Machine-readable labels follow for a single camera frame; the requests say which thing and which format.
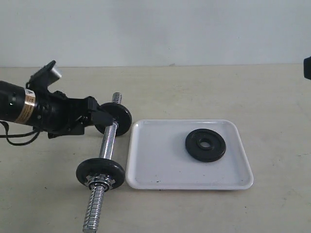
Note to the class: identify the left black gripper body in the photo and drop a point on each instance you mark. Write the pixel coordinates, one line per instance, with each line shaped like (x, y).
(59, 115)

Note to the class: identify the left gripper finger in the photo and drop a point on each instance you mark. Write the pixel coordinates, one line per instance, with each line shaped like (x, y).
(100, 121)
(95, 108)

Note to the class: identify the black weight plate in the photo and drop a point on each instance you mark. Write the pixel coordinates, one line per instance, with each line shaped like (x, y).
(205, 145)
(120, 114)
(101, 166)

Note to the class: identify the chrome star collar nut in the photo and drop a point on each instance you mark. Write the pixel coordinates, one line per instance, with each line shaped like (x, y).
(106, 181)

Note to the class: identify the chrome threaded dumbbell bar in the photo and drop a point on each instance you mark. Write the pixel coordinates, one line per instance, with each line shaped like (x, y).
(94, 207)

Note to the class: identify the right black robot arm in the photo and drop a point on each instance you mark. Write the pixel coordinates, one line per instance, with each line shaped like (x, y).
(307, 68)

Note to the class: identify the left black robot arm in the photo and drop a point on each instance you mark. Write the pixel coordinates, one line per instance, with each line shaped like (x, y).
(17, 104)

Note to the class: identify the white plastic tray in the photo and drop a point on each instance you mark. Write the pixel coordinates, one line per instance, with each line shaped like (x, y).
(158, 158)

